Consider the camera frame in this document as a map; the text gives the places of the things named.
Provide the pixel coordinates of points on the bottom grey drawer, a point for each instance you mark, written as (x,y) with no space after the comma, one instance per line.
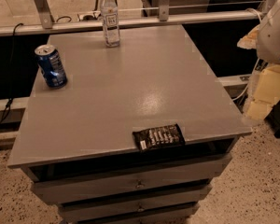
(148,216)

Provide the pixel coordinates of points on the black snack wrapper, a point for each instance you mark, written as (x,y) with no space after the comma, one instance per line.
(159,137)

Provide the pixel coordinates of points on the grey drawer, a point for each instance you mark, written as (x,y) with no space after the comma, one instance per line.
(133,179)
(148,216)
(134,203)

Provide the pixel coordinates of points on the clear plastic water bottle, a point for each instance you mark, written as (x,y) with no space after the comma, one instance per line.
(109,12)

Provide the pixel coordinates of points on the white floor power socket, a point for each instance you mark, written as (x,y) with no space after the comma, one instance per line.
(89,16)

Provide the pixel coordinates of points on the blue pepsi can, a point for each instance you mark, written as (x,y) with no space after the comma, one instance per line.
(49,61)

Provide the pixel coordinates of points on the top grey drawer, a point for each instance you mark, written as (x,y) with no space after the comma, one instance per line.
(133,179)

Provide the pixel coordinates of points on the grey drawer cabinet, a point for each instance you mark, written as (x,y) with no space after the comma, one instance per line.
(155,77)

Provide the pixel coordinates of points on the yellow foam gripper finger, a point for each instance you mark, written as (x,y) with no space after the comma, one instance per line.
(266,94)
(249,41)

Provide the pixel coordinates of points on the metal guard rail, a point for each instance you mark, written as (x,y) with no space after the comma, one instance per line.
(85,26)

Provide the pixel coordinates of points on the middle grey drawer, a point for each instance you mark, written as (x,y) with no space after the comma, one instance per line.
(134,203)

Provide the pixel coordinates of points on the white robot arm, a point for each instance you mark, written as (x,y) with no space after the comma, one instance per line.
(268,42)

